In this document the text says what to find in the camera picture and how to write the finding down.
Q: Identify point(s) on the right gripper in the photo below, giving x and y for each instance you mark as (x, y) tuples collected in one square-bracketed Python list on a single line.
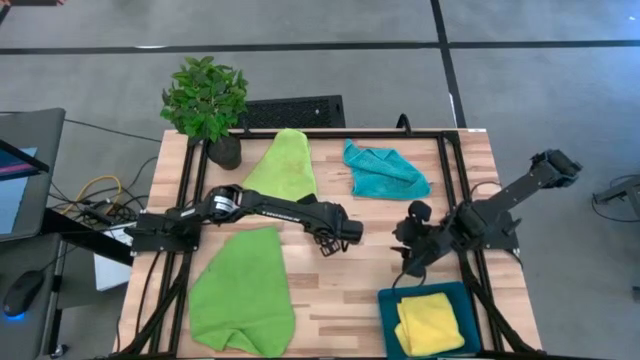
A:
[(430, 240)]

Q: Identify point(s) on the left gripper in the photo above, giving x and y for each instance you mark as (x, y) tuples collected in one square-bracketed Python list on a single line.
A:
[(345, 227)]

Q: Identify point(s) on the teal microfiber towel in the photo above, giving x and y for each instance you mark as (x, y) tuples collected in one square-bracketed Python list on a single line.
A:
[(382, 170)]

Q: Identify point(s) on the yellow microfiber towel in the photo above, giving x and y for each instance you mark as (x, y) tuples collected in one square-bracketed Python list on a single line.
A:
[(430, 325)]

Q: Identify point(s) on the lime microfiber towel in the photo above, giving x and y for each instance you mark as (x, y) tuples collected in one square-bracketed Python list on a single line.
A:
[(285, 170)]

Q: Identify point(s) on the green microfiber towel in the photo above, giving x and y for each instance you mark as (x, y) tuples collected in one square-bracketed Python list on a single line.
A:
[(240, 295)]

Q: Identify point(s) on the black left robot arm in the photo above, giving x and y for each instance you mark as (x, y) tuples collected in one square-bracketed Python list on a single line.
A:
[(280, 207)]

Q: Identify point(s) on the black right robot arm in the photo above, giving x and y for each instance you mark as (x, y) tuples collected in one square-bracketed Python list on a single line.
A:
[(515, 192)]

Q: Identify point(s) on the teal plastic tray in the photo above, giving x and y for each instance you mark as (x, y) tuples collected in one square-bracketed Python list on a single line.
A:
[(387, 310)]

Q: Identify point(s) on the black perforated box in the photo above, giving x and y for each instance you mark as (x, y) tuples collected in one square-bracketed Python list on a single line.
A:
[(295, 112)]

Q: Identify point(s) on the potted green plant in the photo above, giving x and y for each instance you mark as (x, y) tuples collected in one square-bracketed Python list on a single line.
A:
[(205, 97)]

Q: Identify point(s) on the black floor stand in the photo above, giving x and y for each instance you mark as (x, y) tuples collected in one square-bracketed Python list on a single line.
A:
[(622, 192)]

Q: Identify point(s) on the white paper sheet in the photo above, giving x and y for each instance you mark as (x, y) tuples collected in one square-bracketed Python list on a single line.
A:
[(110, 272)]

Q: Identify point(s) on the black power strip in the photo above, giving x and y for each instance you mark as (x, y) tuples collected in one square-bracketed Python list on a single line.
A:
[(97, 212)]

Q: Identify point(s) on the black desk support bar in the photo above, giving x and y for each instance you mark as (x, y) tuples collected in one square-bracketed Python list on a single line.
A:
[(90, 240)]

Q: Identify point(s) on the black computer mouse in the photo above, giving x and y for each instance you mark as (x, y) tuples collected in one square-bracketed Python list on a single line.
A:
[(22, 295)]

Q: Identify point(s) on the grey monitor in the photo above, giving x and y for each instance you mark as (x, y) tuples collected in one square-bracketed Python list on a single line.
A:
[(35, 130)]

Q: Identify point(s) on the dark grey desk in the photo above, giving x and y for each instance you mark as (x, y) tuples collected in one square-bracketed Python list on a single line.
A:
[(15, 340)]

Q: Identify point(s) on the black metal table frame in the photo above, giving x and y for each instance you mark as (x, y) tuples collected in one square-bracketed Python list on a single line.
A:
[(350, 134)]

